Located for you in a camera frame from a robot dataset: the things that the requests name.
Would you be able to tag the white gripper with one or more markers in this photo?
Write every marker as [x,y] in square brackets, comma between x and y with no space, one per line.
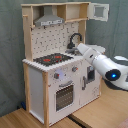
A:
[87,52]

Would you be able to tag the white microwave door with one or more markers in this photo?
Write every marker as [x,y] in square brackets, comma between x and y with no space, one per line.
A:
[98,11]

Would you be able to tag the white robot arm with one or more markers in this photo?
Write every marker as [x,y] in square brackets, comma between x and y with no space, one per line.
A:
[111,71]

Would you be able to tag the wooden toy kitchen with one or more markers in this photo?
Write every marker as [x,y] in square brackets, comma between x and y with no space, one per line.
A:
[40,84]

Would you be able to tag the grey toy sink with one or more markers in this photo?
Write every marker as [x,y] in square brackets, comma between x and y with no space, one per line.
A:
[73,51]

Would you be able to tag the black toy faucet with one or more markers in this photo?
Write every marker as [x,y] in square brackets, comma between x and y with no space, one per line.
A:
[71,44]

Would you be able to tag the right stove knob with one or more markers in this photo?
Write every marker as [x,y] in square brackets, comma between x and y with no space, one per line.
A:
[74,69]

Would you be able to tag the stove knob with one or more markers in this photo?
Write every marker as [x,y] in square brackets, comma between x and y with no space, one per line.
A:
[74,69]
[56,76]

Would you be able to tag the fridge door with dispenser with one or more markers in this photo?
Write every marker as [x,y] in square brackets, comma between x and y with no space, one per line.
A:
[91,91]

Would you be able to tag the black stovetop red burners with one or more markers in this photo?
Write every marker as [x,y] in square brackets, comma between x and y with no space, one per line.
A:
[52,59]

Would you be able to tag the left stove knob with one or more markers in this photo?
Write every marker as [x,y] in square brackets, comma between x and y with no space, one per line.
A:
[56,76]

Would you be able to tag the oven door with window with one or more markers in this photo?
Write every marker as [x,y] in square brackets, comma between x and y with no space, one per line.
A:
[64,96]

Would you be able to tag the grey range hood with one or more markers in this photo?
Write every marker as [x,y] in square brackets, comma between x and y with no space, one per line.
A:
[48,18]

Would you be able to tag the grey fridge door handle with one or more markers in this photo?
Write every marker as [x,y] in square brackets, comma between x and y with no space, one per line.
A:
[84,83]

